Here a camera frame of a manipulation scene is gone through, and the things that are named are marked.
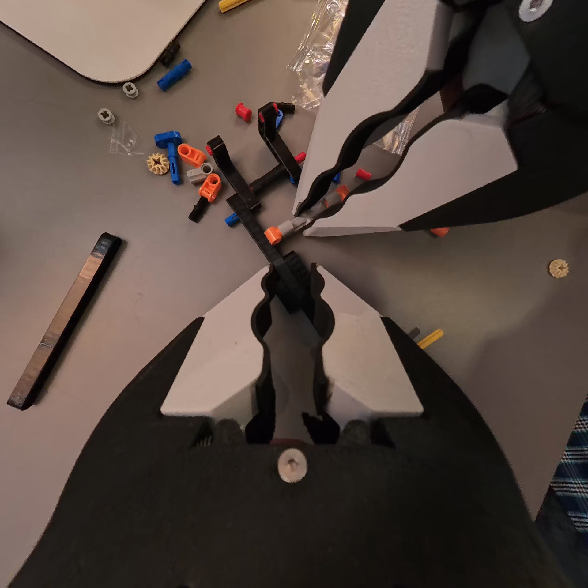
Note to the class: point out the long blue lego pin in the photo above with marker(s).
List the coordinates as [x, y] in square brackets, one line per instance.
[174, 75]

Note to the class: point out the grey lego bush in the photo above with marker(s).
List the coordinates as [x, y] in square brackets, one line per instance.
[130, 89]
[106, 115]

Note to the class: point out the grey lego connector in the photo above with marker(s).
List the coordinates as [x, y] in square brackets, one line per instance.
[198, 174]

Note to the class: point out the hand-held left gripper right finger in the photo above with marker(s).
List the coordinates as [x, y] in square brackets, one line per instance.
[372, 363]

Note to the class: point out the small clear plastic bag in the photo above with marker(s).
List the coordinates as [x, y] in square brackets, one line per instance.
[317, 55]

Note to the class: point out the orange lego connector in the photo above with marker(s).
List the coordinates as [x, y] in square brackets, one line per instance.
[191, 155]
[439, 232]

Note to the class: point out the black lego pin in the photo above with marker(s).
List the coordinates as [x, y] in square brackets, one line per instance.
[170, 54]

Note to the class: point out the black flat bar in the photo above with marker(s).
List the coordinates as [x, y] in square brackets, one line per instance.
[64, 321]

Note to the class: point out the black lego beam assembly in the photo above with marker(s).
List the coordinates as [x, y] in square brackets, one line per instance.
[243, 193]

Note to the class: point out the tan lego gear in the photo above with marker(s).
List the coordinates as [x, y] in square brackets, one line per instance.
[559, 268]
[158, 164]

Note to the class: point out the orange connector with black pin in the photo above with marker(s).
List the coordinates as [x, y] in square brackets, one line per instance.
[210, 188]

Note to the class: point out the clear plastic scrap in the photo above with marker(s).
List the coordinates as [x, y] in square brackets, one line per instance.
[125, 140]

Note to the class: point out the grey orange lego connector assembly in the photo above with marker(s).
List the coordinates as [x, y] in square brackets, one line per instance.
[274, 235]

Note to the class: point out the red lego pin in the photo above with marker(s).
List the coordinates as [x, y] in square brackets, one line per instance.
[364, 173]

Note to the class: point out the long yellow lego axle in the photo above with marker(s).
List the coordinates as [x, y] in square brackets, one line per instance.
[234, 5]

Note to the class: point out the red lego bush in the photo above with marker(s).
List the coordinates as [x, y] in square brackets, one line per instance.
[243, 112]

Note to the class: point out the blue connector with black pin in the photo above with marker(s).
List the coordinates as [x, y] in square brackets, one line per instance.
[280, 120]

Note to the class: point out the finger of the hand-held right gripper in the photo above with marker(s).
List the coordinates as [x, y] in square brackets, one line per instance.
[459, 174]
[381, 69]

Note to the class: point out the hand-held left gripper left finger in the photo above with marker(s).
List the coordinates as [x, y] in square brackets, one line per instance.
[216, 363]

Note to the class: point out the blue T-shaped lego piece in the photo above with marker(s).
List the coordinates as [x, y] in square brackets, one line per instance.
[173, 160]

